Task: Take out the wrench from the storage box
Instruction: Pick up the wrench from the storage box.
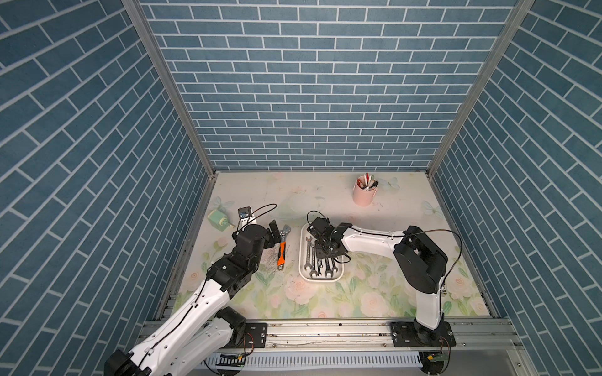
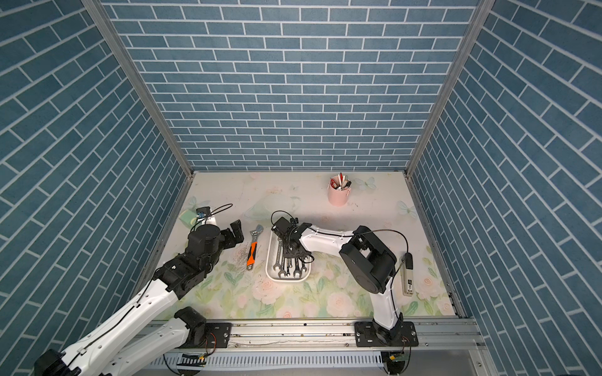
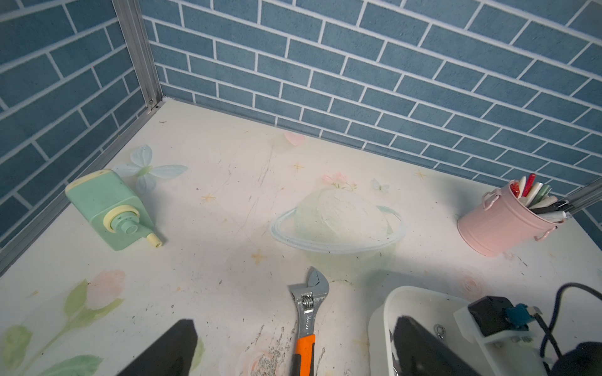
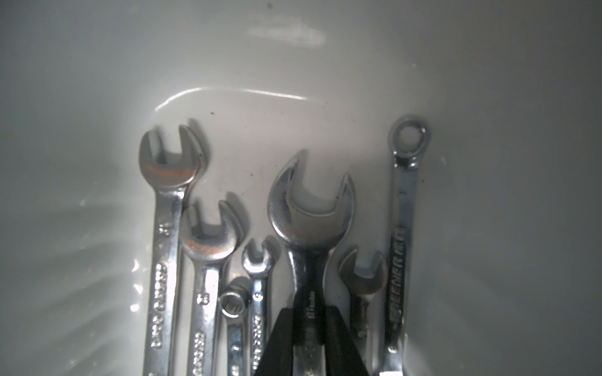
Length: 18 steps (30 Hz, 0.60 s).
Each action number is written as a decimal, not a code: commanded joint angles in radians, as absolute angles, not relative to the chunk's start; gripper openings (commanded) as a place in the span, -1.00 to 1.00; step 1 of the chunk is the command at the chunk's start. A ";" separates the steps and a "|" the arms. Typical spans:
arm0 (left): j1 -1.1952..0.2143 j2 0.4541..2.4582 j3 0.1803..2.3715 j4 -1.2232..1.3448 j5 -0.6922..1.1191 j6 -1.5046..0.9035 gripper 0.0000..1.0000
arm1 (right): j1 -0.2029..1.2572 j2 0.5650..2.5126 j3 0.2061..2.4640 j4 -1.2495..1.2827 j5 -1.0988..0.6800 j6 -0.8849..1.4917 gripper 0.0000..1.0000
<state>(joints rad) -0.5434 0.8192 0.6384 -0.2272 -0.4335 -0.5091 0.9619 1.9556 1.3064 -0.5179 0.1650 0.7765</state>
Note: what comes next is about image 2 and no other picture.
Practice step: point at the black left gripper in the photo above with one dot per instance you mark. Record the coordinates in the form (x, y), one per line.
(231, 241)

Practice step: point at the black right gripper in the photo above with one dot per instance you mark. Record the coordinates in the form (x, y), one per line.
(287, 252)

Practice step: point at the orange handled adjustable wrench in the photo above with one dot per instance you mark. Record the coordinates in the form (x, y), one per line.
(251, 259)

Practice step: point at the large silver open-end wrench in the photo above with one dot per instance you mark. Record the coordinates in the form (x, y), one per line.
(278, 264)

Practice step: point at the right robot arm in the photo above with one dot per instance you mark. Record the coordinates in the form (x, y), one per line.
(371, 263)

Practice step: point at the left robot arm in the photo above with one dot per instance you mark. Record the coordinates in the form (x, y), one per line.
(113, 348)

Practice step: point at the white plastic storage box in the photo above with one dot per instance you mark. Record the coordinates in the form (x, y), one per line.
(271, 257)

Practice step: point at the silver wrench in box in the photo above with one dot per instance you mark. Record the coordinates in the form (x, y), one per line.
(295, 268)

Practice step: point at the pink pen cup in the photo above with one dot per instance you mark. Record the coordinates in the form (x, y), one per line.
(339, 190)

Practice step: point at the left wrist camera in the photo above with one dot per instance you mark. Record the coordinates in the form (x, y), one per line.
(203, 213)

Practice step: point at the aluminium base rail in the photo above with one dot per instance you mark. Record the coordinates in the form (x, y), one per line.
(427, 347)

